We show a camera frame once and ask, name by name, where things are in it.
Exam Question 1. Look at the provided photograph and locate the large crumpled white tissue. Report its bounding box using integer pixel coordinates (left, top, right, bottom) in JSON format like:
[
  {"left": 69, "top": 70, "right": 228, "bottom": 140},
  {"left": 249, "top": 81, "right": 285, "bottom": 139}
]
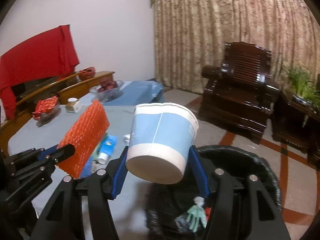
[{"left": 123, "top": 134, "right": 131, "bottom": 146}]

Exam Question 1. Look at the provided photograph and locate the green glove in bin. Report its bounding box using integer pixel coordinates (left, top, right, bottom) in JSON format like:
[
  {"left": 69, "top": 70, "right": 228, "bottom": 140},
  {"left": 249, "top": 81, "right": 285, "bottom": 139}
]
[{"left": 186, "top": 196, "right": 207, "bottom": 233}]

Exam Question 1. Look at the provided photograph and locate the dark wooden side table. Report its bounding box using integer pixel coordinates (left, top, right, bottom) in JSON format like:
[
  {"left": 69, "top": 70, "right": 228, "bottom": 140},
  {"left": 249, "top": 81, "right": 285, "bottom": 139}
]
[{"left": 271, "top": 91, "right": 319, "bottom": 168}]

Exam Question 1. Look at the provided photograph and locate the black trash bag bin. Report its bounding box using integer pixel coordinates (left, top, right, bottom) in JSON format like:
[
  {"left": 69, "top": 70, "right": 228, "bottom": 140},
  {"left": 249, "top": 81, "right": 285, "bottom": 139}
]
[{"left": 145, "top": 145, "right": 282, "bottom": 239}]

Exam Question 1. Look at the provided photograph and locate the beige patterned curtain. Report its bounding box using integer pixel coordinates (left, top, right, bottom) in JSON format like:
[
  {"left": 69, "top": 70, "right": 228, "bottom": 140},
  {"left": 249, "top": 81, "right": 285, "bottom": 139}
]
[{"left": 151, "top": 0, "right": 319, "bottom": 93}]

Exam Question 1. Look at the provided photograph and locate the orange foam net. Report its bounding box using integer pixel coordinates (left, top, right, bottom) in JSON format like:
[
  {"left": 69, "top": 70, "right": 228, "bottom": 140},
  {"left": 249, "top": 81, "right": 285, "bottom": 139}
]
[{"left": 57, "top": 100, "right": 110, "bottom": 179}]

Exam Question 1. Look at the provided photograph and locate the red cloth on TV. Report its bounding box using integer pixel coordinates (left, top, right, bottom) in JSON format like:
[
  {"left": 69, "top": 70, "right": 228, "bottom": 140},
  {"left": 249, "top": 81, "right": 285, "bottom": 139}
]
[{"left": 1, "top": 25, "right": 79, "bottom": 119}]

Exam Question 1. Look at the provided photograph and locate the blue plastic table cover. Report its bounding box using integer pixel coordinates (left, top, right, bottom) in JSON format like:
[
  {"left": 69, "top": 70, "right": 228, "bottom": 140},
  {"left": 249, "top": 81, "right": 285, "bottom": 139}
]
[{"left": 102, "top": 81, "right": 165, "bottom": 106}]

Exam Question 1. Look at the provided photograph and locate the wooden curved chair back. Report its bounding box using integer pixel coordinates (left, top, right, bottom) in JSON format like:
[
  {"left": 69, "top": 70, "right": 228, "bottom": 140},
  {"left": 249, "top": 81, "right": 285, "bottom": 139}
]
[{"left": 1, "top": 71, "right": 114, "bottom": 157}]

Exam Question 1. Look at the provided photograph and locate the green potted plant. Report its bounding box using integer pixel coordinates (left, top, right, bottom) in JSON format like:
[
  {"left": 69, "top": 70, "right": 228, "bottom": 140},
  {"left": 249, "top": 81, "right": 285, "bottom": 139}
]
[{"left": 282, "top": 62, "right": 319, "bottom": 108}]

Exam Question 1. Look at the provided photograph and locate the dark wooden armchair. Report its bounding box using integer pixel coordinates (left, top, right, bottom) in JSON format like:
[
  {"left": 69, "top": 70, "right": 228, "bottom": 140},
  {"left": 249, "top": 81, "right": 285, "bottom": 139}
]
[{"left": 199, "top": 42, "right": 280, "bottom": 144}]

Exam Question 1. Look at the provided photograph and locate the glass fruit bowl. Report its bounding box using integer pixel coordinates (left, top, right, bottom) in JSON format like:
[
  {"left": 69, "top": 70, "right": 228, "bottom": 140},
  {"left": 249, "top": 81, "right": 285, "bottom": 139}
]
[{"left": 89, "top": 80, "right": 124, "bottom": 103}]

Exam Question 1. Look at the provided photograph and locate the small white tissue box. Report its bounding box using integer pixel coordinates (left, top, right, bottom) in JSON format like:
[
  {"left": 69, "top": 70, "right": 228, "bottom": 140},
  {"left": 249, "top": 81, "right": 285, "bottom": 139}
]
[{"left": 65, "top": 98, "right": 82, "bottom": 113}]

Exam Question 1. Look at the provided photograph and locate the dark red fruit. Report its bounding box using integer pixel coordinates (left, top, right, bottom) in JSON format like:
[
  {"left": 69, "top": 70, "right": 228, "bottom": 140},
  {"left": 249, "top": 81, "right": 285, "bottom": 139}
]
[{"left": 98, "top": 77, "right": 118, "bottom": 92}]

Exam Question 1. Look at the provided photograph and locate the red snack packet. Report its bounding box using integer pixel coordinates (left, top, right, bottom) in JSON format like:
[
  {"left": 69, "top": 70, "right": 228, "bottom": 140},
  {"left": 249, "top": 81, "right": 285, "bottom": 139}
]
[{"left": 32, "top": 95, "right": 59, "bottom": 120}]

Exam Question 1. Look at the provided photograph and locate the blue white paper cup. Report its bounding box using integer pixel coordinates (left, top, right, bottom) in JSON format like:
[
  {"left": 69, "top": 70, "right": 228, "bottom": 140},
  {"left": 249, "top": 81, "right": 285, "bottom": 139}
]
[{"left": 126, "top": 102, "right": 199, "bottom": 184}]

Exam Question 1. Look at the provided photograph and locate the blue hand cream tube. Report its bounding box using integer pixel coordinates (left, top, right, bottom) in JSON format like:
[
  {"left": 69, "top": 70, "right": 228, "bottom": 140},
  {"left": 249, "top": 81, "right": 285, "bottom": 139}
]
[{"left": 97, "top": 133, "right": 118, "bottom": 165}]

